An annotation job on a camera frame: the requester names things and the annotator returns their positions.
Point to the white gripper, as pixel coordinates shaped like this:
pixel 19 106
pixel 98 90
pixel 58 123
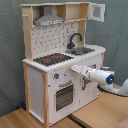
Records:
pixel 85 71

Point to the white microwave cabinet door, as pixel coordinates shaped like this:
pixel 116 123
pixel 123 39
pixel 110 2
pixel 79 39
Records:
pixel 97 12

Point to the grey toy sink basin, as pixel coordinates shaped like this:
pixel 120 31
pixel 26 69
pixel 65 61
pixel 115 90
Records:
pixel 79 51

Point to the black toy faucet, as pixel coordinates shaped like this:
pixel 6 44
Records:
pixel 71 43

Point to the toy dishwasher door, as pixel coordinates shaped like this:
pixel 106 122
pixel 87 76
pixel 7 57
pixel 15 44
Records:
pixel 89 90

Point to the red left stove knob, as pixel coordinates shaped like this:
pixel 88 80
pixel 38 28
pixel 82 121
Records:
pixel 56 75

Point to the grey range hood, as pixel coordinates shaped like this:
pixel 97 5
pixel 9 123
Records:
pixel 48 18

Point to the toy oven door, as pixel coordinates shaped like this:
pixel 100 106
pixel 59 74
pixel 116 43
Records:
pixel 64 97

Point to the black toy stovetop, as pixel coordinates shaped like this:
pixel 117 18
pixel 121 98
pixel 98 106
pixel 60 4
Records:
pixel 52 59

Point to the wooden toy kitchen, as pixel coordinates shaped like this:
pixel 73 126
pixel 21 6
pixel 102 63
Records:
pixel 40 84

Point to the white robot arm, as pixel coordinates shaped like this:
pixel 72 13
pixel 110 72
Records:
pixel 103 78

